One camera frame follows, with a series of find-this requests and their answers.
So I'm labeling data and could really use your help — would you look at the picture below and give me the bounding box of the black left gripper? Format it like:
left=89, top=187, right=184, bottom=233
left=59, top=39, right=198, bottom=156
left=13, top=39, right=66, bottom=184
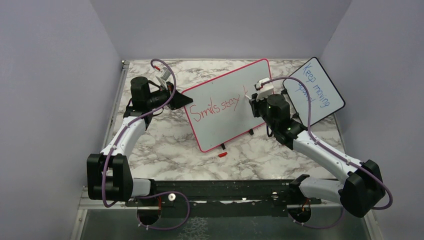
left=147, top=81, right=193, bottom=111

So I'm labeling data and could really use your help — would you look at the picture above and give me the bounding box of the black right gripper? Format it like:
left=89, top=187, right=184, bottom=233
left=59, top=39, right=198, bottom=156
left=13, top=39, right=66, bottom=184
left=250, top=90, right=278, bottom=131

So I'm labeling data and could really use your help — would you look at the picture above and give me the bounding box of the pink framed whiteboard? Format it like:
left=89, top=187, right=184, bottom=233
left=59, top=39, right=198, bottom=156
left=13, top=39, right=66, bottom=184
left=182, top=58, right=271, bottom=153

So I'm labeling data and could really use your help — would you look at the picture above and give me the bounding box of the red marker cap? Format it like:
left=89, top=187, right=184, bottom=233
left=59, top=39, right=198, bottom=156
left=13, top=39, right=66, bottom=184
left=218, top=152, right=228, bottom=158

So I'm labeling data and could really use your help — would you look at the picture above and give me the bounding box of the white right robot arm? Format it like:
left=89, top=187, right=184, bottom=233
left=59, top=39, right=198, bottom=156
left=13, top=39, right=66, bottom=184
left=249, top=93, right=386, bottom=218

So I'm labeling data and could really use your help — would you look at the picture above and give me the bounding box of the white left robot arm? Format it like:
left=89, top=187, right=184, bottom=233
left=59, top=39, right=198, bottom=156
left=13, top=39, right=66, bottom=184
left=86, top=76, right=193, bottom=206

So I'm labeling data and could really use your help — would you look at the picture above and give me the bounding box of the black framed written whiteboard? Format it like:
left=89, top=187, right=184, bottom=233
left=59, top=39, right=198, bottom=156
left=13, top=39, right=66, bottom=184
left=282, top=57, right=346, bottom=126

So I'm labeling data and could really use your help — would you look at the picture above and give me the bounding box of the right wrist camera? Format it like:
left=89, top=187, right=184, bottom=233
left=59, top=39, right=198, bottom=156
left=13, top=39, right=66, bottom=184
left=254, top=77, right=274, bottom=102

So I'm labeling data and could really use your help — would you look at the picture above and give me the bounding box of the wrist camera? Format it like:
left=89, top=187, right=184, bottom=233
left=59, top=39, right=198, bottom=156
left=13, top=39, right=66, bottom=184
left=155, top=67, right=171, bottom=89
left=254, top=77, right=274, bottom=102

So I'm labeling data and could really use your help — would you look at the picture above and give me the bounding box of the black wire whiteboard stand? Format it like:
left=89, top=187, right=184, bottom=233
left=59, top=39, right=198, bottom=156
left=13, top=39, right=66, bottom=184
left=220, top=128, right=254, bottom=150

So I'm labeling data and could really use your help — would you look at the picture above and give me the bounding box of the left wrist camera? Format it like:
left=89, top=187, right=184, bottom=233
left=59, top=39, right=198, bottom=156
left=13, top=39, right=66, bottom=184
left=155, top=67, right=171, bottom=89

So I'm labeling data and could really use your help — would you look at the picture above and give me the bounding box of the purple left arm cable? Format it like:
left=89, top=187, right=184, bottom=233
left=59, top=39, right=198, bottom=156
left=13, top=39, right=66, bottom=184
left=101, top=58, right=191, bottom=232

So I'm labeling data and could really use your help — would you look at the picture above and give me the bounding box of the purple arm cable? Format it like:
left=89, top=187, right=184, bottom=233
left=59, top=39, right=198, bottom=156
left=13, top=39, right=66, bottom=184
left=101, top=58, right=191, bottom=232
left=259, top=76, right=394, bottom=230

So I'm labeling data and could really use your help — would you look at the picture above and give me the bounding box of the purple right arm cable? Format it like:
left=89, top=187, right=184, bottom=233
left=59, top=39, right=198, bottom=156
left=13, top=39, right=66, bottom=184
left=259, top=76, right=394, bottom=230

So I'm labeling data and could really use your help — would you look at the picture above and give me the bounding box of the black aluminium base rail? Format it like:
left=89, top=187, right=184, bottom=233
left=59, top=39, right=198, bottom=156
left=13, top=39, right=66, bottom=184
left=70, top=178, right=382, bottom=240

